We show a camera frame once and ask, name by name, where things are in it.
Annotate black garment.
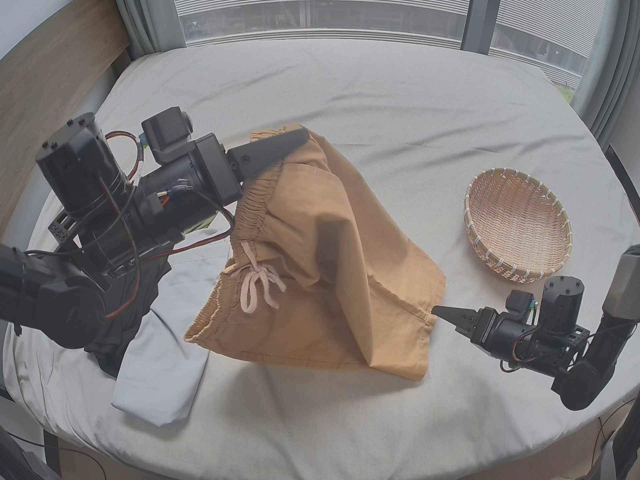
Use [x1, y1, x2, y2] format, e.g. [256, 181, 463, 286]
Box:
[84, 255, 172, 380]

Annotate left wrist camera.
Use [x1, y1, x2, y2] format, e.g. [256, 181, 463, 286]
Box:
[141, 106, 195, 165]

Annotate tan shorts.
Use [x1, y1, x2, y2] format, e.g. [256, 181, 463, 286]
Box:
[183, 124, 447, 382]

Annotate window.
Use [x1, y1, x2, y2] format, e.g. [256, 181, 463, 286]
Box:
[165, 0, 601, 91]

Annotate round woven basket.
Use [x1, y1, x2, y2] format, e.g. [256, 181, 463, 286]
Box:
[463, 167, 574, 284]

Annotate blue-green curtain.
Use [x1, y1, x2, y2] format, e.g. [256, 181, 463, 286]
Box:
[106, 0, 187, 62]
[570, 0, 640, 141]

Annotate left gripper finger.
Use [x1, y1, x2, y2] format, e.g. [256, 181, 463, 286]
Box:
[227, 126, 310, 186]

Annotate pale blue garment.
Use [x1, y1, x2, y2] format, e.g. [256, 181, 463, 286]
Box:
[111, 228, 232, 429]

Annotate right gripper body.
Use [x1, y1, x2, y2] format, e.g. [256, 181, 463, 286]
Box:
[472, 307, 546, 366]

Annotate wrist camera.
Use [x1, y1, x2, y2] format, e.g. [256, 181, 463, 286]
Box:
[141, 106, 195, 165]
[506, 290, 536, 325]

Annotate bed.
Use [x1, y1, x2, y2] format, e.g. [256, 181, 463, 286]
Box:
[0, 0, 640, 480]

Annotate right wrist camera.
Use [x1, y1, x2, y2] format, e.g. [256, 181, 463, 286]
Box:
[506, 290, 536, 325]

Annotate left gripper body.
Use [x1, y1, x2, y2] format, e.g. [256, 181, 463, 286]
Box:
[132, 133, 246, 241]

